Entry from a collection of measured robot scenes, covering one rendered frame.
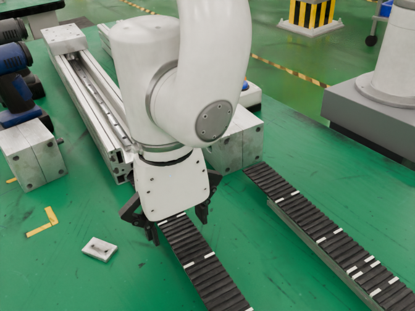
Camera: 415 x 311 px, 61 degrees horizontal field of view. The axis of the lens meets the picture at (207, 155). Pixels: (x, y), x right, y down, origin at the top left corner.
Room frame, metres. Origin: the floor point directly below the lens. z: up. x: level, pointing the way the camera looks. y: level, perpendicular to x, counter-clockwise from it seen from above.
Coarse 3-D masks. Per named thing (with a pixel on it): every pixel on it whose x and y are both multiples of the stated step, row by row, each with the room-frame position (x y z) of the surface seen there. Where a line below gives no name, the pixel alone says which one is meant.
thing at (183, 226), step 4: (188, 220) 0.40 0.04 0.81; (180, 224) 0.39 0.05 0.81; (184, 224) 0.39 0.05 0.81; (188, 224) 0.39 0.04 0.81; (192, 224) 0.39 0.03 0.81; (168, 228) 0.39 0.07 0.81; (172, 228) 0.39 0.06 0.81; (176, 228) 0.39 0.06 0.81; (180, 228) 0.38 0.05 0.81; (184, 228) 0.38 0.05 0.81; (164, 232) 0.38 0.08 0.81; (168, 232) 0.38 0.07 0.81; (172, 232) 0.38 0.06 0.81; (176, 232) 0.38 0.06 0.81; (168, 236) 0.37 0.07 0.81
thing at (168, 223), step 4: (184, 212) 0.42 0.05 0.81; (176, 216) 0.42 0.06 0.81; (180, 216) 0.41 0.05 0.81; (184, 216) 0.42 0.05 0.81; (168, 220) 0.41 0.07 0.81; (172, 220) 0.41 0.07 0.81; (176, 220) 0.40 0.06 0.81; (180, 220) 0.40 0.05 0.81; (184, 220) 0.40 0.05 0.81; (160, 224) 0.40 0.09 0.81; (164, 224) 0.40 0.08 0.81; (168, 224) 0.40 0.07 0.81; (172, 224) 0.40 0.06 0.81; (176, 224) 0.40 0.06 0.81; (160, 228) 0.39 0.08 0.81; (164, 228) 0.39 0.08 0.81
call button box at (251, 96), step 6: (252, 84) 0.82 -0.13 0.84; (246, 90) 0.79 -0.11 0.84; (252, 90) 0.79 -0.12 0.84; (258, 90) 0.79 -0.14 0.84; (240, 96) 0.76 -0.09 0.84; (246, 96) 0.77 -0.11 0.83; (252, 96) 0.78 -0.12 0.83; (258, 96) 0.79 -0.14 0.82; (240, 102) 0.76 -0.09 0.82; (246, 102) 0.77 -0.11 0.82; (252, 102) 0.78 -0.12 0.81; (258, 102) 0.79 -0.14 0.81; (246, 108) 0.77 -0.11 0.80; (252, 108) 0.78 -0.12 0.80; (258, 108) 0.79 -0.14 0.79
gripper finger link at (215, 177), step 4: (208, 172) 0.41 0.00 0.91; (212, 172) 0.42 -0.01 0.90; (216, 172) 0.42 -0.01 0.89; (208, 176) 0.41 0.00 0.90; (212, 176) 0.41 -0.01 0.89; (216, 176) 0.41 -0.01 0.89; (220, 176) 0.42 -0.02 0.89; (212, 180) 0.41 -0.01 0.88; (216, 180) 0.41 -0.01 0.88; (220, 180) 0.42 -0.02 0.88; (212, 184) 0.41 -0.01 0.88; (216, 184) 0.41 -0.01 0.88
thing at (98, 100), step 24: (72, 72) 0.92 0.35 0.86; (96, 72) 0.91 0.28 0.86; (72, 96) 0.88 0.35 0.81; (96, 96) 0.82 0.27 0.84; (120, 96) 0.76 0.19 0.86; (96, 120) 0.65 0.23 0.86; (120, 120) 0.71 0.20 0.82; (96, 144) 0.67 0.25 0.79; (120, 144) 0.62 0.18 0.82; (120, 168) 0.54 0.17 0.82
